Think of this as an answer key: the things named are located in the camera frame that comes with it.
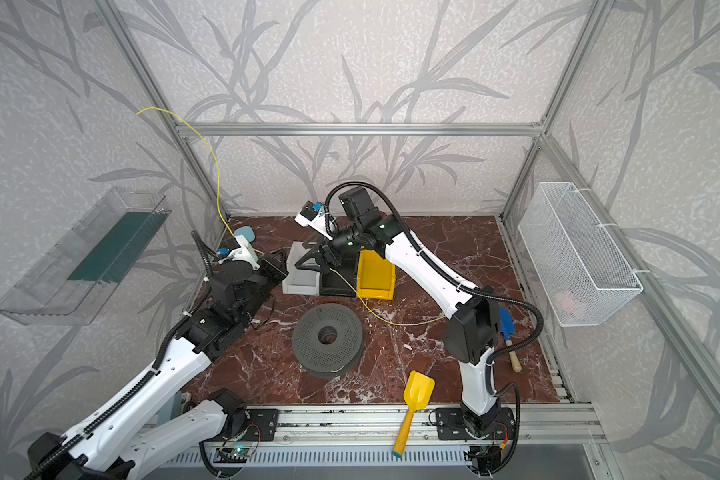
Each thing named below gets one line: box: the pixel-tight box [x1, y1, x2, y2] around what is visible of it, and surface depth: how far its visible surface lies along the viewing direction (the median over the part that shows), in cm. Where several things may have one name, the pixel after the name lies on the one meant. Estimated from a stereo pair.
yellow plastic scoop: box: [392, 370, 435, 458], surface depth 80 cm
